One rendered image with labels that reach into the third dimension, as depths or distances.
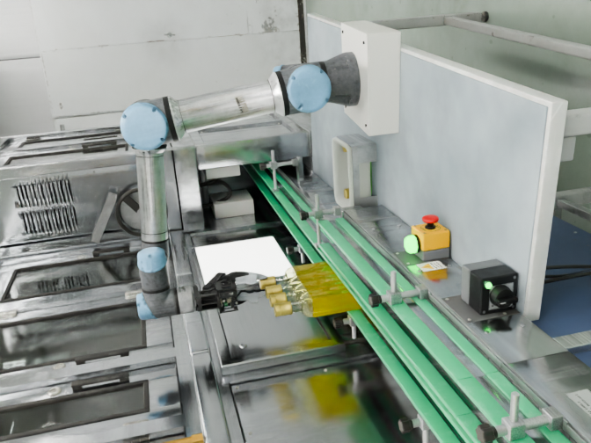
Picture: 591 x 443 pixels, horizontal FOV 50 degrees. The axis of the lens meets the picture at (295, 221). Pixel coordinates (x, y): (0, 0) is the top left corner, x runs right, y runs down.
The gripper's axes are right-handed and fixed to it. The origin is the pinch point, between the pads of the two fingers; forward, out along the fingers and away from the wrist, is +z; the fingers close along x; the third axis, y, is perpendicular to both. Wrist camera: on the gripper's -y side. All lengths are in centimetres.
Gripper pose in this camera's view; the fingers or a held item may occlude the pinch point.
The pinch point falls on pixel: (263, 283)
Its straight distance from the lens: 182.3
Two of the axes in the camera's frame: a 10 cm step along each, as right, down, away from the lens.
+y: 2.4, 3.0, -9.2
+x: -0.7, -9.4, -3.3
